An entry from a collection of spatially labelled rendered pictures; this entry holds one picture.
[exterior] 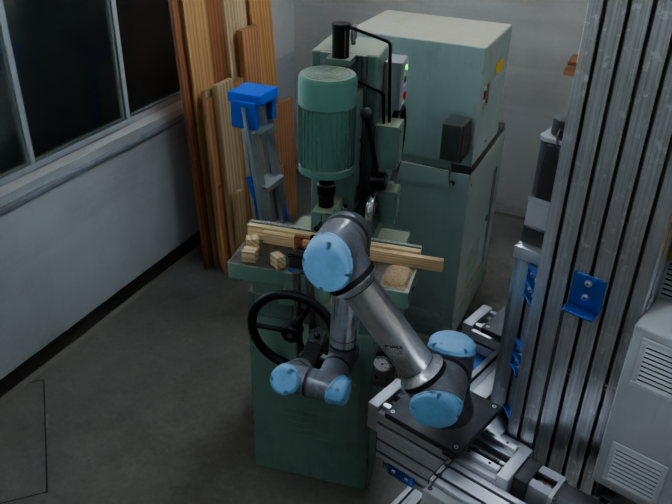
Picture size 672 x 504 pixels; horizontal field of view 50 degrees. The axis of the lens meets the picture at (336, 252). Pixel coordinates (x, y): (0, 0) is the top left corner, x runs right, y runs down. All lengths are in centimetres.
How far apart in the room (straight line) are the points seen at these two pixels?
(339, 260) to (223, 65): 255
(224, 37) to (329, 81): 189
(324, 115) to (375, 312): 74
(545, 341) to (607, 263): 28
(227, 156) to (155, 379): 119
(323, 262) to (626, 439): 81
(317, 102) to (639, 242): 98
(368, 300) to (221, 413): 165
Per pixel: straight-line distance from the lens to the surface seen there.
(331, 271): 154
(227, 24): 393
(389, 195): 243
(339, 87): 210
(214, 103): 366
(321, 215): 230
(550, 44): 439
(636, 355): 170
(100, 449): 308
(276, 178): 331
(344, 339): 184
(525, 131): 455
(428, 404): 167
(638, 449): 183
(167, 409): 319
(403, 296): 223
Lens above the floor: 212
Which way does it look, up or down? 30 degrees down
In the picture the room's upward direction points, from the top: 1 degrees clockwise
